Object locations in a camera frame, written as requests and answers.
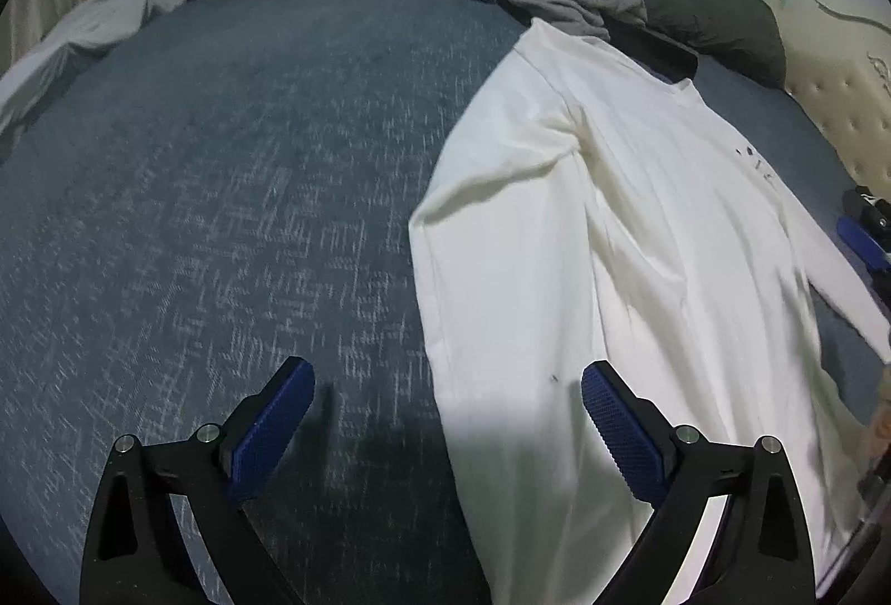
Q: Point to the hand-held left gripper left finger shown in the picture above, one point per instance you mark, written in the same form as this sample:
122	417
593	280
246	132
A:
275	431

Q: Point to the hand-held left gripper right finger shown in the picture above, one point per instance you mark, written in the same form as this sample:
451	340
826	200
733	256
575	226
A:
619	431

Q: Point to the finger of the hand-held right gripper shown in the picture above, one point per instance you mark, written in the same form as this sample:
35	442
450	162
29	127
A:
863	240

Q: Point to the white long-sleeve shirt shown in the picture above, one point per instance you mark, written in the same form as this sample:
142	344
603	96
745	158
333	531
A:
626	229

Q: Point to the cream tufted headboard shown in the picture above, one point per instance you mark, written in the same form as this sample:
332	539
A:
828	90

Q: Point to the blue woven bedspread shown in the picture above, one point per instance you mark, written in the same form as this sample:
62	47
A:
209	194

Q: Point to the black garment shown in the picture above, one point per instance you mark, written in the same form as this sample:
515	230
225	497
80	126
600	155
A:
661	55

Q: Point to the light grey bed sheet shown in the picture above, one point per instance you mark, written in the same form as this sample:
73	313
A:
83	27

